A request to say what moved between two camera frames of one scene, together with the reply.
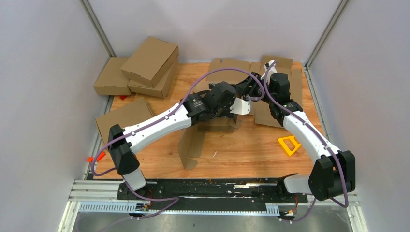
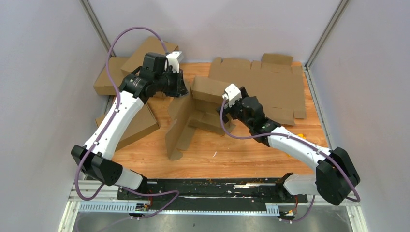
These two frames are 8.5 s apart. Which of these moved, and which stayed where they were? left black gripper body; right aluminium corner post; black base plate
Moved: left black gripper body
Stayed: black base plate; right aluminium corner post
